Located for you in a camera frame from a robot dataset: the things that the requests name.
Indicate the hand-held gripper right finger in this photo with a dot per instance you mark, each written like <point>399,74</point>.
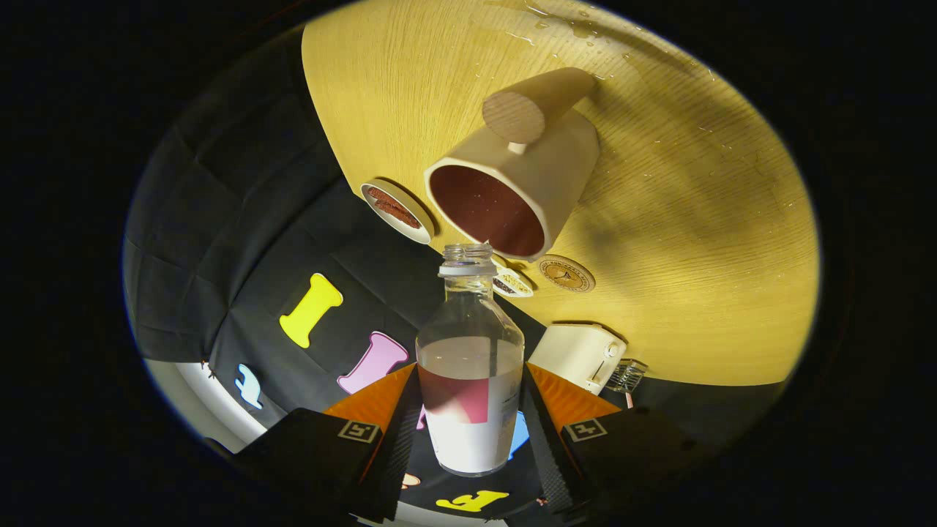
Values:
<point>545,454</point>

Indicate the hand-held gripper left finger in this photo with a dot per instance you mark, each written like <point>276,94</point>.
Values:
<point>395,454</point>

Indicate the clear juice bottle pink label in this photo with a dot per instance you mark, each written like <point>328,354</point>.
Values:
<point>468,432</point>

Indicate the round cork coaster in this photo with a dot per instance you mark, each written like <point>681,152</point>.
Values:
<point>566,274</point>

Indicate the cream toaster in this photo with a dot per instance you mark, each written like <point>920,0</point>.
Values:
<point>575,355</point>

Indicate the white divided grain dish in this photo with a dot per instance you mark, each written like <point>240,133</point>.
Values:
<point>516,282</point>

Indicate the white oval plate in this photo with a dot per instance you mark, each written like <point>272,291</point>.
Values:
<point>421,228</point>

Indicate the red meat piece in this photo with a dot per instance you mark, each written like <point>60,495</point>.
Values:
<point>386,197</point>
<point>401,215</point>

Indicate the wooden table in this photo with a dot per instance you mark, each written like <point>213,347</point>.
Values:
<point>695,219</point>

